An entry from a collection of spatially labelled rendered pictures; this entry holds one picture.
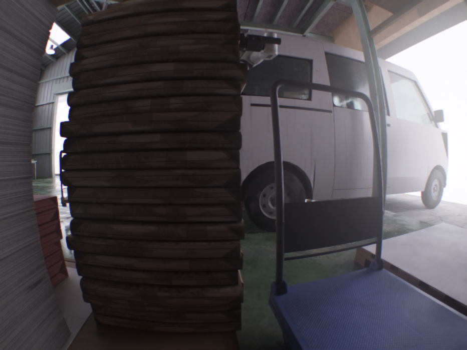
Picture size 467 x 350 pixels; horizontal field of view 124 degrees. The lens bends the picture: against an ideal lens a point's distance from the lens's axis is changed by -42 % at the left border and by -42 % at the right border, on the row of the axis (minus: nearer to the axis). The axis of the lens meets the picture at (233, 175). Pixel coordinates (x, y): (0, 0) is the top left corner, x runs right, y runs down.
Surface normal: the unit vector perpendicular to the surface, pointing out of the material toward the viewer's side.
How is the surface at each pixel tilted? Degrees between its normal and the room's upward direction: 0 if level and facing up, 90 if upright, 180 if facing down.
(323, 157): 90
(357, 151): 90
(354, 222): 81
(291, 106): 90
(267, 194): 88
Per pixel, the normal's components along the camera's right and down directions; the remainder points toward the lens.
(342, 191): 0.11, 0.23
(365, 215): 0.13, -0.09
